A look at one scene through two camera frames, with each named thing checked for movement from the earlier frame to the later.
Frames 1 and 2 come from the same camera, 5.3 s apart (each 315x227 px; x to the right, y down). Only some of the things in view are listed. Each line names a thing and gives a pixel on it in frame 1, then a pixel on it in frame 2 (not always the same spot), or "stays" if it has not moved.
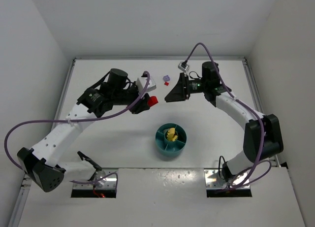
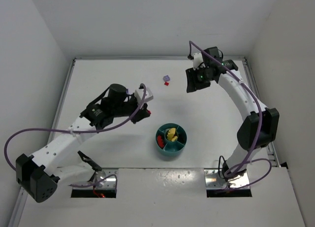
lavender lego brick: (166, 78) stays
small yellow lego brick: (170, 133) stays
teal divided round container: (171, 149) stays
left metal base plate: (105, 179) stays
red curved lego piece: (152, 100) → (160, 141)
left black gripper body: (139, 104) → (139, 112)
